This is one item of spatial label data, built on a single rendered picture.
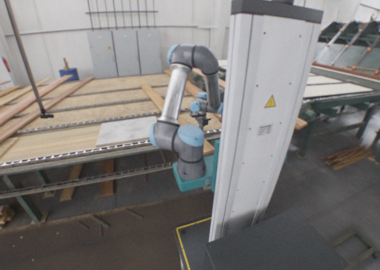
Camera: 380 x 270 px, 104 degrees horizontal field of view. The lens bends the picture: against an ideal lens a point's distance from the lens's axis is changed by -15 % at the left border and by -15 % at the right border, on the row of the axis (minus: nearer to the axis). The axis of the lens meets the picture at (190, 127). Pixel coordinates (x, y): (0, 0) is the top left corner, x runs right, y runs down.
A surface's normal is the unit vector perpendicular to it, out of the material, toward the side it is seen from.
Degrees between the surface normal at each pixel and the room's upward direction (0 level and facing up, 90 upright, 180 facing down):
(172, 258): 0
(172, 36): 86
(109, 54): 90
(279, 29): 90
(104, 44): 90
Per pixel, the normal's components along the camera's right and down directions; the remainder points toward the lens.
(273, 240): 0.00, -0.88
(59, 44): 0.29, 0.39
